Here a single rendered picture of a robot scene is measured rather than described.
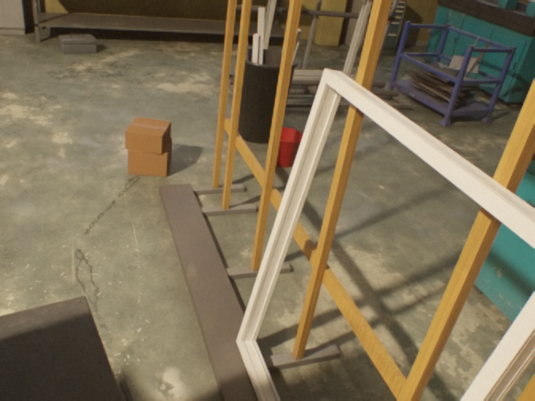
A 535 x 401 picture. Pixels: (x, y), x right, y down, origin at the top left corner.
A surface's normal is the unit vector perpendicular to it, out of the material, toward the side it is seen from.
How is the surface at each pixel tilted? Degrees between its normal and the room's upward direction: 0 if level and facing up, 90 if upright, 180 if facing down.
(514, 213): 82
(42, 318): 0
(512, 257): 90
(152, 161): 90
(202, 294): 0
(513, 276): 90
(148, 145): 90
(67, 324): 0
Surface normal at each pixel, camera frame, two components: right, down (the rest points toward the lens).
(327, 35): 0.31, 0.52
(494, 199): -0.92, -0.06
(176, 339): 0.12, -0.85
